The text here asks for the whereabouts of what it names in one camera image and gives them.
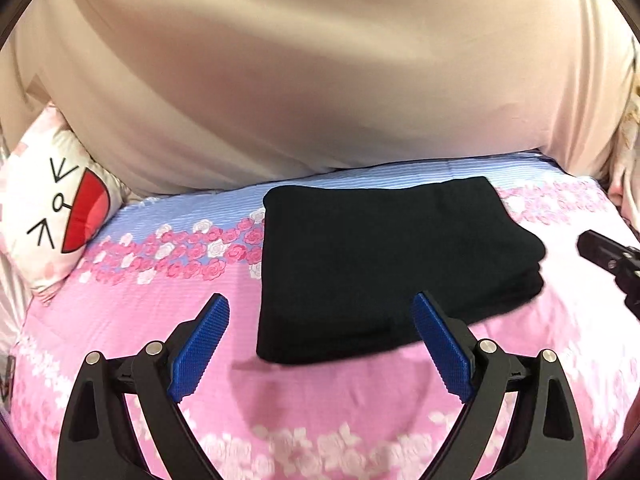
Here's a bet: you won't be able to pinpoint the white satin cloth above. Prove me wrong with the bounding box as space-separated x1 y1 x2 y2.
0 125 32 361

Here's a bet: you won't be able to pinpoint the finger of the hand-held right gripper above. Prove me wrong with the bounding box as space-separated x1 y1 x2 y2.
614 258 640 322
576 230 640 273

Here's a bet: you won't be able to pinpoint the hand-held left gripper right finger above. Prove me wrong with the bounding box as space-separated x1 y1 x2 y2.
411 290 589 480

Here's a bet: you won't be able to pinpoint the pale pink cloth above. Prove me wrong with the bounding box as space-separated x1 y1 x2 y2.
605 105 640 233

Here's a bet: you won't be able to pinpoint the pink floral bed sheet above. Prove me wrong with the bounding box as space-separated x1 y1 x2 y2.
7 150 640 480

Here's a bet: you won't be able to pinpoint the beige cloth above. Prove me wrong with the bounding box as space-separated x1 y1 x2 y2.
0 0 640 199

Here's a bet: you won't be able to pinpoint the black pants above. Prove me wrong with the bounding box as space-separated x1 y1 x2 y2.
256 176 548 365

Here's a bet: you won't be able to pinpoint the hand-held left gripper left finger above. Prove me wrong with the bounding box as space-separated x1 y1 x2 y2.
57 293 231 480

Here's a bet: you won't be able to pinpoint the cartoon face pillow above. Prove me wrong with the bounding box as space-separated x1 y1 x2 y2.
0 102 132 307

